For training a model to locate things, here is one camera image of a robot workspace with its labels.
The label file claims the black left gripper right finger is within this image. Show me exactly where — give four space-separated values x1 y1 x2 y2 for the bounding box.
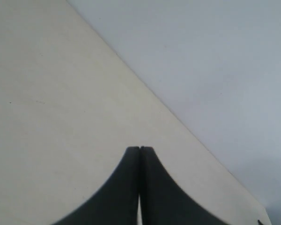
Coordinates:
140 147 226 225

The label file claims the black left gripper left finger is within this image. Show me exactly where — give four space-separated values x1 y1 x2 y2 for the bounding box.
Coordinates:
55 147 140 225

